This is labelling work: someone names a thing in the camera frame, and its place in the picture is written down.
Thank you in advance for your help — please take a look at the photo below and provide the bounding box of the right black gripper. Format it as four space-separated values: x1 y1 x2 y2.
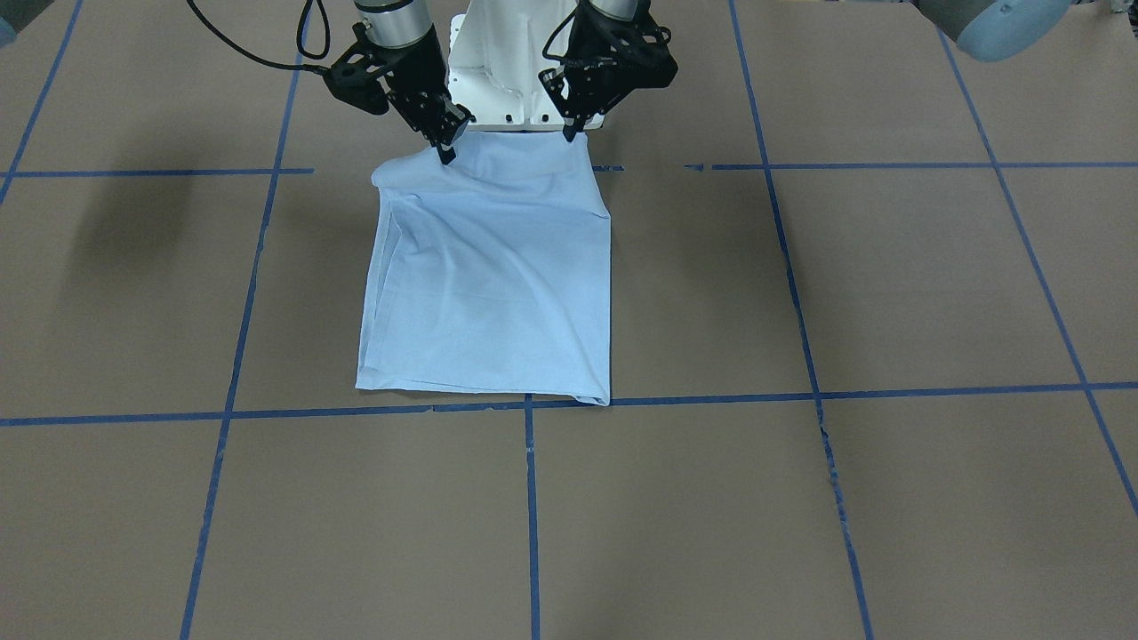
382 36 476 165

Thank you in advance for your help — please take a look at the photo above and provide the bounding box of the white camera mast with base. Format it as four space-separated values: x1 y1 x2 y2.
447 1 577 132

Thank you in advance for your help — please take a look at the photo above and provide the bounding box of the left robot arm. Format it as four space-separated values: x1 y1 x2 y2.
537 1 1070 141

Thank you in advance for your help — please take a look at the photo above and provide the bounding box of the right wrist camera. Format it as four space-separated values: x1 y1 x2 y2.
322 23 389 115

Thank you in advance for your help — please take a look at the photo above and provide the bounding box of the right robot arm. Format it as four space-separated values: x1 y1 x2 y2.
187 1 473 165

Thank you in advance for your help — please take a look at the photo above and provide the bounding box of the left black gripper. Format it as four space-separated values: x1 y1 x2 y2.
538 5 678 143

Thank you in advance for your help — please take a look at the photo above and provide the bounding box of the light blue t-shirt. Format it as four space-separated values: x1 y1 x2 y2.
355 132 613 407

